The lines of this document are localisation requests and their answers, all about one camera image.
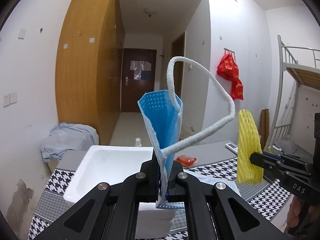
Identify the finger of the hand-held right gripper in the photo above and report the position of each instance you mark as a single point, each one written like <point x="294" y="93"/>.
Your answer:
<point x="262" y="161"/>
<point x="292" y="158"/>

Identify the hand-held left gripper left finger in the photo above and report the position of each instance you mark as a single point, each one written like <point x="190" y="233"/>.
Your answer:
<point x="149" y="181"/>

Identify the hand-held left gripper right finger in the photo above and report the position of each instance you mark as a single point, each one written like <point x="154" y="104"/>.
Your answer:
<point x="176" y="181"/>

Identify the yellow foam net sleeve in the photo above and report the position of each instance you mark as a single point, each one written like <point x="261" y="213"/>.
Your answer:
<point x="246" y="142"/>

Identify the white foam box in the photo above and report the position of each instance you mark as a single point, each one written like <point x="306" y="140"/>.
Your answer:
<point x="107" y="165"/>

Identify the person's right hand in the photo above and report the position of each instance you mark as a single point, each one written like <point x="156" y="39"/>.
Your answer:
<point x="293" y="213"/>

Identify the red snack packet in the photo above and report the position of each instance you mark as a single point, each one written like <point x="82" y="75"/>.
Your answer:
<point x="186" y="160"/>

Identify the white remote control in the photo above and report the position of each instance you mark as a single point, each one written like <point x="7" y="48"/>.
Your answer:
<point x="232" y="146"/>

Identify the brown rolled mats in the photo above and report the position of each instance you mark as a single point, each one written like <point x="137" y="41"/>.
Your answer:
<point x="265" y="122"/>

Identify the clear plastic cup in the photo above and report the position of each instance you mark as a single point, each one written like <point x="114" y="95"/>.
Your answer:
<point x="138" y="142"/>

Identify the metal bunk bed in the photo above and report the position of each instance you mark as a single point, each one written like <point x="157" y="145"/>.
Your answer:
<point x="297" y="70"/>

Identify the dark brown entrance door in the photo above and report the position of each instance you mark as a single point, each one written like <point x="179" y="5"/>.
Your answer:
<point x="136" y="92"/>

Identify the houndstooth tablecloth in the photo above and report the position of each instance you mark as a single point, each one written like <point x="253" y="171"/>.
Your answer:
<point x="57" y="180"/>

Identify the light blue cloth pile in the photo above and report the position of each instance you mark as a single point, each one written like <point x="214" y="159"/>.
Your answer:
<point x="67" y="137"/>

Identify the red plastic bag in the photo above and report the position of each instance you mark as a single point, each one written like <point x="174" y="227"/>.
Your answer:
<point x="228" y="67"/>

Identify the wooden side door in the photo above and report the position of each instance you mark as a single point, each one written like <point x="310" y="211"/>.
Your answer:
<point x="178" y="47"/>

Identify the wooden wardrobe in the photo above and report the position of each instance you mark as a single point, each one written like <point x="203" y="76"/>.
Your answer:
<point x="85" y="62"/>

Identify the ceiling lamp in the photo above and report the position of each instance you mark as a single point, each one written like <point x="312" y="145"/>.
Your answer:
<point x="150" y="11"/>

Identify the metal wall hook rack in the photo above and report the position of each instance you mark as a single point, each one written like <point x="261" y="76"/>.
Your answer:
<point x="230" y="50"/>

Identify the white wall socket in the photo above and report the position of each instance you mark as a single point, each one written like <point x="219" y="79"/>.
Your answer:
<point x="10" y="99"/>

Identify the white wall plate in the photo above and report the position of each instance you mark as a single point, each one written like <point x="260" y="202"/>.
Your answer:
<point x="22" y="33"/>

